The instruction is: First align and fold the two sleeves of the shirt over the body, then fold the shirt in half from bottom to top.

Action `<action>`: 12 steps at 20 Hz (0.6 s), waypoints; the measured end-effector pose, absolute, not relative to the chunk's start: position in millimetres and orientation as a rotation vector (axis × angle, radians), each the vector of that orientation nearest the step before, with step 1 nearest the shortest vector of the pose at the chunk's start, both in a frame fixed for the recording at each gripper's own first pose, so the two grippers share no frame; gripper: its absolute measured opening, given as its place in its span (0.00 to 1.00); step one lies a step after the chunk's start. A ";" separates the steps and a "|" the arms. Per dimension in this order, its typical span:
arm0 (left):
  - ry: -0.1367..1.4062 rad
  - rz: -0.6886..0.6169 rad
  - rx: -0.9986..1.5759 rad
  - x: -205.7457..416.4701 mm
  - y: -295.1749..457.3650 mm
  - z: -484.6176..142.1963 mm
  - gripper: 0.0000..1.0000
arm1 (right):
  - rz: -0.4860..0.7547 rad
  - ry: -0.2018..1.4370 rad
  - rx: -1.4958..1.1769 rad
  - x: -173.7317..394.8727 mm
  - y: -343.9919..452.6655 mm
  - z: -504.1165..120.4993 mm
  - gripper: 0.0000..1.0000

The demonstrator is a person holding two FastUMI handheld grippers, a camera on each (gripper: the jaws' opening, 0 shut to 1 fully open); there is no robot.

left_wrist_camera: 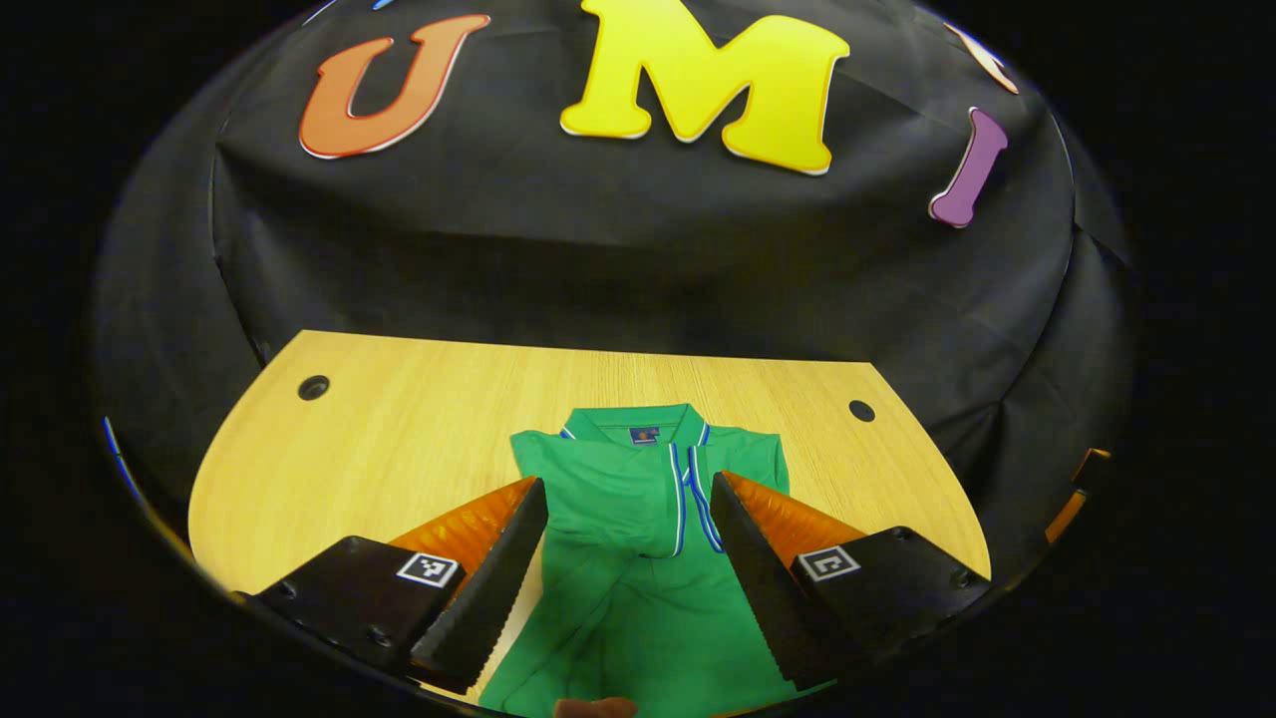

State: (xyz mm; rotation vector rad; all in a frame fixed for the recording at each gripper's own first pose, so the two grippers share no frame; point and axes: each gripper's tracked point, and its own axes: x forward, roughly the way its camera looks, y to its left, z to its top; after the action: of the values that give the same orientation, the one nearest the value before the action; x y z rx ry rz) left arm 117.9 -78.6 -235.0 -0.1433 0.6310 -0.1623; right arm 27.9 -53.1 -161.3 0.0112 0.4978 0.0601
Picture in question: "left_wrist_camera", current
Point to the black backdrop cloth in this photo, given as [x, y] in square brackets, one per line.
[598, 229]

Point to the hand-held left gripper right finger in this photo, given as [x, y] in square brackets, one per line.
[763, 588]

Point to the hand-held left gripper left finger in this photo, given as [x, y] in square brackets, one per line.
[488, 598]

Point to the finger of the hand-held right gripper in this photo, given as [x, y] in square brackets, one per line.
[1090, 465]
[1065, 517]

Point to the black table grommet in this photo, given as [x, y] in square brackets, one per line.
[313, 387]
[861, 410]

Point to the green T-shirt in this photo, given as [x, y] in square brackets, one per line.
[618, 499]

